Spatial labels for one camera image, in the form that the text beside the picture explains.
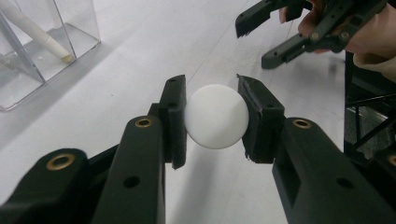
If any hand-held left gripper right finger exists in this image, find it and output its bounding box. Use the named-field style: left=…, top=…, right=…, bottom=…
left=236, top=74, right=286, bottom=164

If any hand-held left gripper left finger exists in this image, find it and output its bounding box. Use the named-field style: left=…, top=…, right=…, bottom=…
left=148, top=74, right=188, bottom=171

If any green and white glue stick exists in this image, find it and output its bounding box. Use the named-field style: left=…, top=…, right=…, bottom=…
left=184, top=83, right=250, bottom=150

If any clear acrylic pen organizer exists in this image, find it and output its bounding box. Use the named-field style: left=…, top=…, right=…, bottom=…
left=0, top=0, right=102, bottom=112

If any white pen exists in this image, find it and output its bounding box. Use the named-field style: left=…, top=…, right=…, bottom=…
left=0, top=0, right=75, bottom=64

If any black metal stand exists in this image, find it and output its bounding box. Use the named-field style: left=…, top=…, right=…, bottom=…
left=344, top=50, right=396, bottom=162

